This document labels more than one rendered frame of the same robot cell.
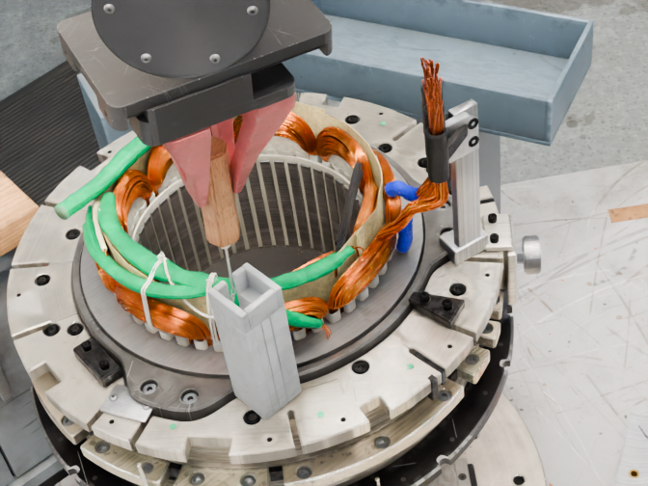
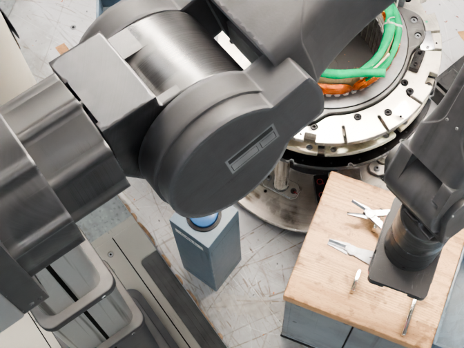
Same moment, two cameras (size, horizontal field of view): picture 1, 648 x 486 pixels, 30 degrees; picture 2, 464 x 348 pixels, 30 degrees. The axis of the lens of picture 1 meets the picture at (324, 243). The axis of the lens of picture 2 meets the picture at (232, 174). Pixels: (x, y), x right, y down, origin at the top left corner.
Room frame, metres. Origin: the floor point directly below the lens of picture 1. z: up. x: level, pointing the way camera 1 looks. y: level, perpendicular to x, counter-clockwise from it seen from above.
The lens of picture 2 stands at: (1.00, 0.51, 2.18)
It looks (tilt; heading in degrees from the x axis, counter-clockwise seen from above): 68 degrees down; 240
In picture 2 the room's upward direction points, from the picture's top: 4 degrees counter-clockwise
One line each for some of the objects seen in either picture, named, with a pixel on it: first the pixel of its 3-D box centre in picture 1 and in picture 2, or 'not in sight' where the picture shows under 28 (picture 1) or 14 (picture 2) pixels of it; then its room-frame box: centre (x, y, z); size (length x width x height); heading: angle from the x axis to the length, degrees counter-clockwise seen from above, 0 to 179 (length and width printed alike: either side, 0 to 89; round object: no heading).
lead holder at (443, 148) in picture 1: (436, 130); not in sight; (0.51, -0.07, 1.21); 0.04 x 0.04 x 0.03; 34
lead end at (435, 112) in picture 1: (435, 113); not in sight; (0.49, -0.07, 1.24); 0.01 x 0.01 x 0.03
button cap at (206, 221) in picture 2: not in sight; (203, 213); (0.84, 0.14, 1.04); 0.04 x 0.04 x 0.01
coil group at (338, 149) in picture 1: (345, 161); not in sight; (0.59, -0.02, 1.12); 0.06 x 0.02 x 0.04; 34
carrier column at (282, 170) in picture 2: not in sight; (282, 163); (0.67, 0.10, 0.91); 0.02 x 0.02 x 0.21
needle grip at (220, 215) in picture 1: (216, 193); not in sight; (0.44, 0.05, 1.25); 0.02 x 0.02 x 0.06
